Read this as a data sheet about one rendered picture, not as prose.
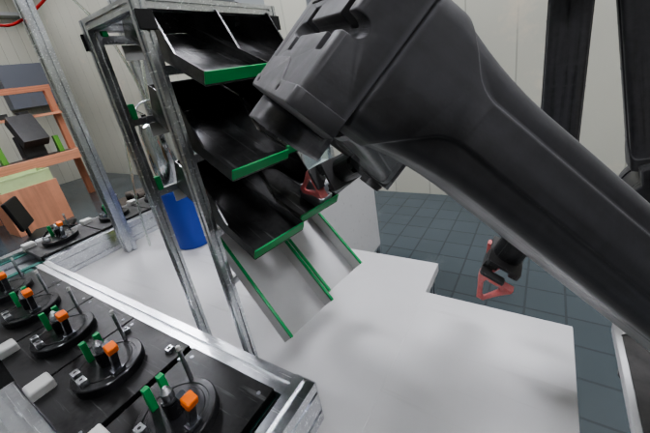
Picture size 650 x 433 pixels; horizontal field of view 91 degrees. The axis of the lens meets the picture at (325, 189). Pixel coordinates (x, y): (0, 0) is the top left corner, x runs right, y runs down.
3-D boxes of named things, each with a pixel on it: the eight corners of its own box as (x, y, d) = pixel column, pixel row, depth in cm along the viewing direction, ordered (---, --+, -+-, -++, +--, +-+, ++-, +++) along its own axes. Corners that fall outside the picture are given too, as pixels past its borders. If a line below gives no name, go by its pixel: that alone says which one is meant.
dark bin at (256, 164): (287, 159, 64) (291, 126, 60) (232, 182, 56) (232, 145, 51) (208, 106, 77) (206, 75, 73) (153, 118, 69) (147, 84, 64)
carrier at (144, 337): (192, 351, 74) (174, 308, 70) (76, 457, 56) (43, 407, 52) (137, 323, 87) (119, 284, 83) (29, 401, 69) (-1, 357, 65)
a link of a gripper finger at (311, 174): (288, 181, 73) (312, 167, 66) (310, 170, 77) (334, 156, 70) (303, 207, 73) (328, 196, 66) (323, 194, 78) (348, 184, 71)
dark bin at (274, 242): (303, 230, 70) (307, 204, 66) (254, 260, 61) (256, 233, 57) (225, 169, 83) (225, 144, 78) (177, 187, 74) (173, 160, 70)
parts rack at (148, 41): (333, 283, 104) (280, 5, 76) (255, 376, 76) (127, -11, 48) (282, 271, 115) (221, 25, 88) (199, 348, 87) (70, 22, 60)
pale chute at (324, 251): (354, 269, 87) (362, 262, 84) (322, 297, 79) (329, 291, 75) (290, 192, 94) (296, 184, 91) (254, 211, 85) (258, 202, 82)
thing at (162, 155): (200, 182, 143) (172, 95, 129) (172, 194, 132) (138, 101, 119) (182, 181, 150) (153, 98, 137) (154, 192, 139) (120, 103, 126)
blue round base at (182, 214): (220, 235, 152) (203, 182, 143) (192, 252, 140) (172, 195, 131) (199, 231, 160) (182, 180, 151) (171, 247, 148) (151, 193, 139)
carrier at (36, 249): (102, 234, 154) (91, 210, 150) (43, 261, 136) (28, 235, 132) (80, 228, 167) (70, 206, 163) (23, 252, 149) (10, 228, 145)
